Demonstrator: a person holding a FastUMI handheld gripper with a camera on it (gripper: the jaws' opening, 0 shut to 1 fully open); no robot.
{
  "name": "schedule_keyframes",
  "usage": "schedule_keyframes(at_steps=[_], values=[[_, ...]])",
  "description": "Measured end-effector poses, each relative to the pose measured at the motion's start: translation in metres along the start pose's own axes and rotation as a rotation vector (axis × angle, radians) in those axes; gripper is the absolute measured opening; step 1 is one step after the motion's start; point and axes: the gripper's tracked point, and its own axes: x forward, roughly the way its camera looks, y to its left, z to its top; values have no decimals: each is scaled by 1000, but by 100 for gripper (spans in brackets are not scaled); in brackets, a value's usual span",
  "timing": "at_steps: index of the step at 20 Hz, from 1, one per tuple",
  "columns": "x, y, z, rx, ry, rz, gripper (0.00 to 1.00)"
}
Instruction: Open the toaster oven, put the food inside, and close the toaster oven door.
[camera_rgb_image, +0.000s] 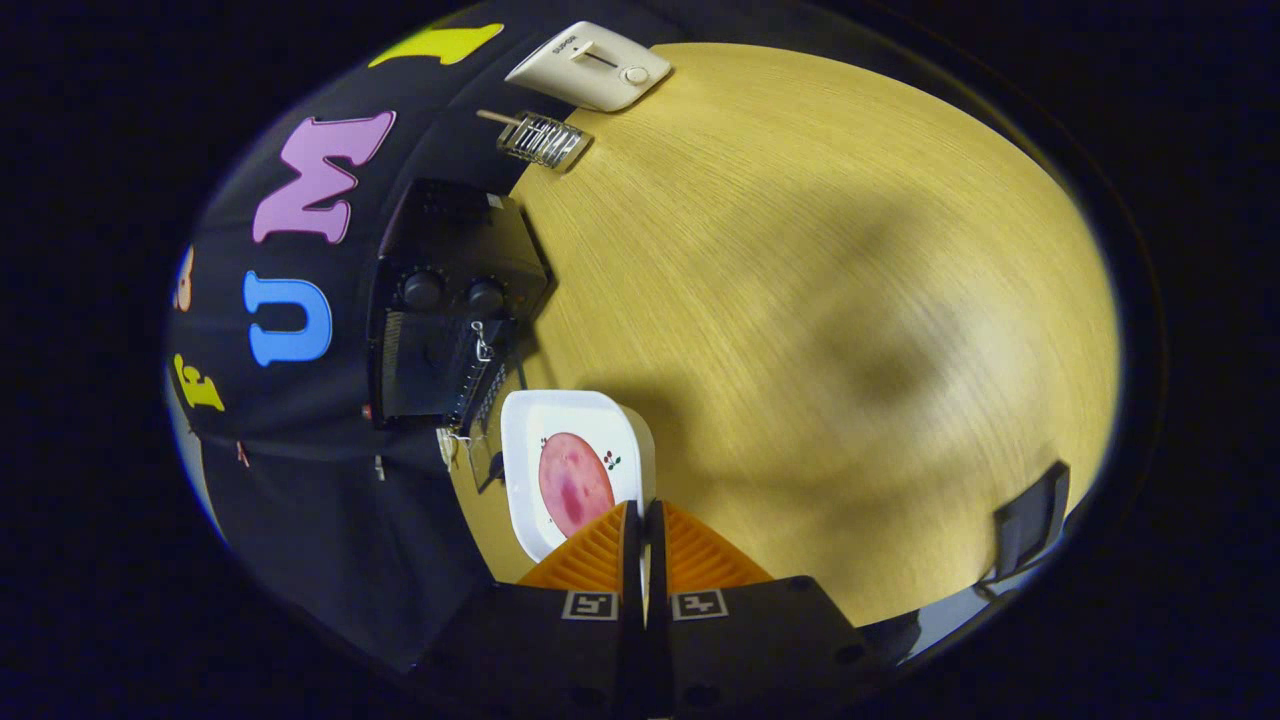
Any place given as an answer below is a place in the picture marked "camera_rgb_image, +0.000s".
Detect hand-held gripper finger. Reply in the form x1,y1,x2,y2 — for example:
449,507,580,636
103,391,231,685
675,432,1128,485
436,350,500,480
412,500,647,720
646,499,883,720

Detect pink round ham slice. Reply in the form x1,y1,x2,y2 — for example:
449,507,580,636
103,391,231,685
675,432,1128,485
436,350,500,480
538,432,616,538

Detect white square dish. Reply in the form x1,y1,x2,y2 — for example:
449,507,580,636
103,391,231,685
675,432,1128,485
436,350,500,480
500,390,657,563

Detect black toaster oven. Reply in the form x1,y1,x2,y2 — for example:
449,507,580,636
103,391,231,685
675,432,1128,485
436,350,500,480
365,178,551,493

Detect white bread toaster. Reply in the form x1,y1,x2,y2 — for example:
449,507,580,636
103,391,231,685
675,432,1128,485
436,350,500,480
505,20,673,113

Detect black backdrop cloth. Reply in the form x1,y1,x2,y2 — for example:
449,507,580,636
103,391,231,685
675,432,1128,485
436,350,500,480
165,0,701,671

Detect dark flat object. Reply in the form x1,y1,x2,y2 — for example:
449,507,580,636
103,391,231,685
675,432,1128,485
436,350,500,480
985,462,1071,589

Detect glass jar with stick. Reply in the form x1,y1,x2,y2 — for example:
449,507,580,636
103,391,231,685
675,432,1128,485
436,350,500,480
477,108,593,173

